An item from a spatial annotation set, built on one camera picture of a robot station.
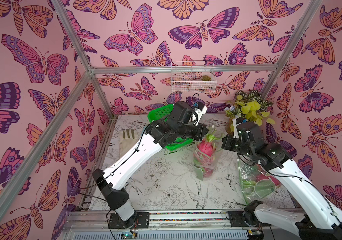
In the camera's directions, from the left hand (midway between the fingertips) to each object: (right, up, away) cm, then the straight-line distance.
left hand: (210, 130), depth 63 cm
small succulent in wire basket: (+4, +32, +30) cm, 44 cm away
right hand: (+7, -4, +7) cm, 11 cm away
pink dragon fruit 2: (+2, -23, +15) cm, 27 cm away
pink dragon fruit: (-1, -8, +7) cm, 11 cm away
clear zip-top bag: (+28, -27, +15) cm, 42 cm away
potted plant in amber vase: (+30, +14, +25) cm, 42 cm away
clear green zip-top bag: (+4, -12, +7) cm, 14 cm away
